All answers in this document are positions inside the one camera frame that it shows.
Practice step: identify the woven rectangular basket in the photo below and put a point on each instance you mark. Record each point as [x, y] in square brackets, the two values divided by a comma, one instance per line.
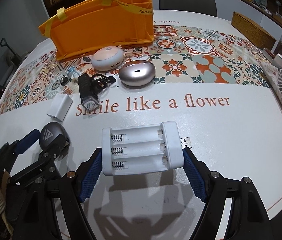
[256, 34]

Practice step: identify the small black ring object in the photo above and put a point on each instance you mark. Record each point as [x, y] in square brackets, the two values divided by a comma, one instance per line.
[64, 80]

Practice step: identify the patterned table runner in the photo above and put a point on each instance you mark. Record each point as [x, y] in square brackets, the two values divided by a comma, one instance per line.
[179, 54]

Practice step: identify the dark grey round device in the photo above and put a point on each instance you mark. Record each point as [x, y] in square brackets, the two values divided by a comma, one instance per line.
[49, 132]

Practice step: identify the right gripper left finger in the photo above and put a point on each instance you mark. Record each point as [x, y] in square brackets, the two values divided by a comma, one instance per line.
[73, 189]

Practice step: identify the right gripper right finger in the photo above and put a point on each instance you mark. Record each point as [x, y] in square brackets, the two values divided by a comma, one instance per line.
[248, 218]

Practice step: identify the white wall plug adapter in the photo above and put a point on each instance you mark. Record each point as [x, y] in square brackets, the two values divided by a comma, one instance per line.
[59, 107]

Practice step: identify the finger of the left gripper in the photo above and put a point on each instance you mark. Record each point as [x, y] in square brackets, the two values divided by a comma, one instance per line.
[47, 159]
[10, 152]

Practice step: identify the rose gold oval device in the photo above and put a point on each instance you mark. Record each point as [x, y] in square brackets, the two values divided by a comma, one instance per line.
[137, 73]

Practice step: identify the small blue white figurine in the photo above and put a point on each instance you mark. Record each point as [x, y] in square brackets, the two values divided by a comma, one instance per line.
[73, 73]

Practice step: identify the white battery charger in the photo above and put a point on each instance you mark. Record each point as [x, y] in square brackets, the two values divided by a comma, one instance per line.
[142, 149]

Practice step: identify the black bike light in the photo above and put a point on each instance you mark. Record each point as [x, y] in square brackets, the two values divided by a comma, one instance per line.
[90, 87]

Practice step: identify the white cup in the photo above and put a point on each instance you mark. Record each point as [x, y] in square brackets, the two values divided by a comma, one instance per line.
[277, 61]

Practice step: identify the orange felt organizer bag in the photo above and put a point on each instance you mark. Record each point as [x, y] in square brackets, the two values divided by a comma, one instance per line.
[95, 24]

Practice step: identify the black chair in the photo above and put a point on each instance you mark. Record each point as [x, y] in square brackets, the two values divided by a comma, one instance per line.
[207, 7]

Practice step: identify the pink white round device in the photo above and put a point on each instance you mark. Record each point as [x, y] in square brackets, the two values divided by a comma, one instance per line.
[107, 58]

